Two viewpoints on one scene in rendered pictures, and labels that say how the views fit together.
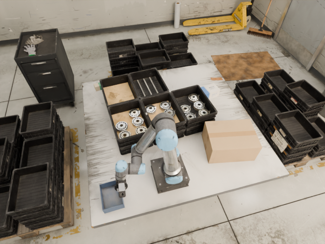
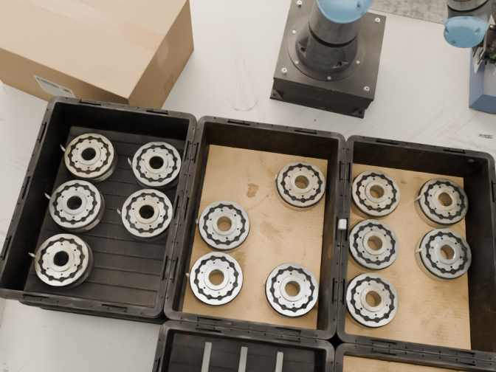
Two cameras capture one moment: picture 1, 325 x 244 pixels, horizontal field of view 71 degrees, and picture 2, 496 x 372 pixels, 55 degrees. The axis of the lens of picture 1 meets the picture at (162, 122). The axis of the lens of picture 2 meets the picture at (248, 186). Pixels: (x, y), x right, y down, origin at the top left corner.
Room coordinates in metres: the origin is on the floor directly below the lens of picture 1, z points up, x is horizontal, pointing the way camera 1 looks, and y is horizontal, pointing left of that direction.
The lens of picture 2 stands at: (1.65, 0.06, 1.77)
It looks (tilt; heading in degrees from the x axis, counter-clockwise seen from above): 69 degrees down; 201
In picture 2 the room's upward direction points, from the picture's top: 8 degrees clockwise
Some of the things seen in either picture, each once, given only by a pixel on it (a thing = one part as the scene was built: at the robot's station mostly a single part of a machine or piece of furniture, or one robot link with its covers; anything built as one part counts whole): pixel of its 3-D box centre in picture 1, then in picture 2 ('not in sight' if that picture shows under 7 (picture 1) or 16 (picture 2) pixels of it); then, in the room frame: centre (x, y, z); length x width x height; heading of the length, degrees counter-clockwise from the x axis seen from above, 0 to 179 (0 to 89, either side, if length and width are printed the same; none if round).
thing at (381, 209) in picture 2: (141, 130); (376, 192); (1.21, 0.18, 0.86); 0.10 x 0.10 x 0.01
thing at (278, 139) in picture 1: (279, 140); not in sight; (1.46, -1.26, 0.41); 0.31 x 0.02 x 0.16; 16
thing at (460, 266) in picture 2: (121, 126); (446, 252); (1.26, 0.35, 0.86); 0.10 x 0.10 x 0.01
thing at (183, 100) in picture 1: (192, 106); (108, 207); (1.50, -0.28, 0.87); 0.40 x 0.30 x 0.11; 21
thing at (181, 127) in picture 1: (162, 114); (259, 227); (1.39, 0.00, 0.87); 0.40 x 0.30 x 0.11; 21
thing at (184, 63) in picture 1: (180, 69); not in sight; (2.81, -0.26, 0.31); 0.40 x 0.30 x 0.34; 106
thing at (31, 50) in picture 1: (30, 49); not in sight; (2.38, 1.57, 0.88); 0.25 x 0.19 x 0.03; 16
